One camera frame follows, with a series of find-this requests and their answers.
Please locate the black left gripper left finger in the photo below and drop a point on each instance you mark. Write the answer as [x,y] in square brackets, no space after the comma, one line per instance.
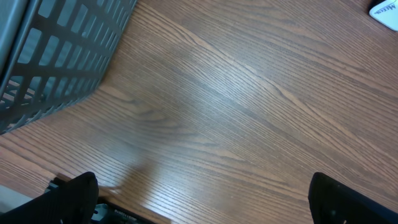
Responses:
[71,202]

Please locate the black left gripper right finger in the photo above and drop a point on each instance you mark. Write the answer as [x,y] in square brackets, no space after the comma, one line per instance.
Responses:
[331,201]

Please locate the grey plastic shopping basket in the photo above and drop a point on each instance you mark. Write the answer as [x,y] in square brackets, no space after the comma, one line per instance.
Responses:
[54,53]

